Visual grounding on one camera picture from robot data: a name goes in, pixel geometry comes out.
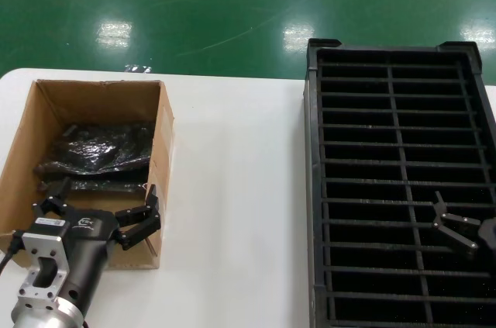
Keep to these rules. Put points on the brown cardboard box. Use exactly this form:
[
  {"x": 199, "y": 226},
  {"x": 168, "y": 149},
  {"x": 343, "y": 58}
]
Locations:
[{"x": 58, "y": 99}]

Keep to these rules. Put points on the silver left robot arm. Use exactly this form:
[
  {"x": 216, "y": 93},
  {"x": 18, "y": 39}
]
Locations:
[{"x": 46, "y": 316}]

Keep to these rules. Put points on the black slotted plastic container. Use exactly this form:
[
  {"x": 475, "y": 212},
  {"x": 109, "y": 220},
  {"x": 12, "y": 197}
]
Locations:
[{"x": 312, "y": 149}]

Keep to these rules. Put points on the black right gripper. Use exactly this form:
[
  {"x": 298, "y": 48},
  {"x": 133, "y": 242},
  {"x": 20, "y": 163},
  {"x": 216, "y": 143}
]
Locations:
[{"x": 489, "y": 235}]

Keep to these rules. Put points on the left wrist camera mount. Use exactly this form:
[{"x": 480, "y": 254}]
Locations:
[{"x": 42, "y": 246}]

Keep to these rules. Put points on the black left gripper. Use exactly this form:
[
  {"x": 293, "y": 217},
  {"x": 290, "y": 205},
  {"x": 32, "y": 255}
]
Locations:
[{"x": 91, "y": 242}]

